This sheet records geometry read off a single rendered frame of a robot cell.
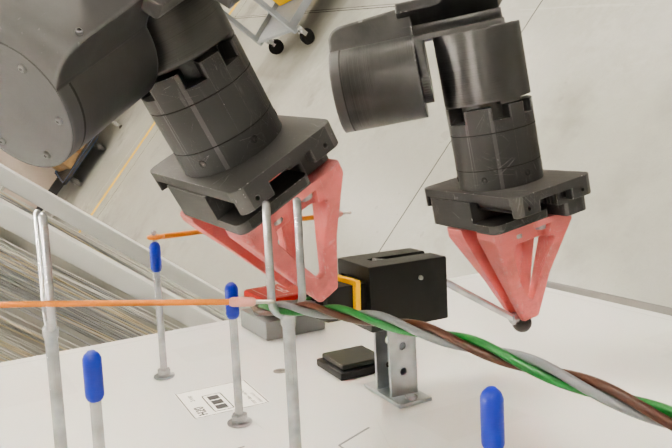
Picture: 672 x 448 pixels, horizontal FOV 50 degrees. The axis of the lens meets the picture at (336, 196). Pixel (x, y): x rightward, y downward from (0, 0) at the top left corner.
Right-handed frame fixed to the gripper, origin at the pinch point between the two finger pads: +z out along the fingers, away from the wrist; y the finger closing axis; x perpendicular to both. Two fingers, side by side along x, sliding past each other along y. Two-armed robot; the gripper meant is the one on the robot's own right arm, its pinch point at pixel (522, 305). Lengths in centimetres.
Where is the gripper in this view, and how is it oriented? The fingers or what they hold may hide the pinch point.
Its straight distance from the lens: 53.6
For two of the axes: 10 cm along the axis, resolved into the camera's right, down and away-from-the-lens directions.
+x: 8.7, -2.6, 4.2
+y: 4.5, 0.7, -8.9
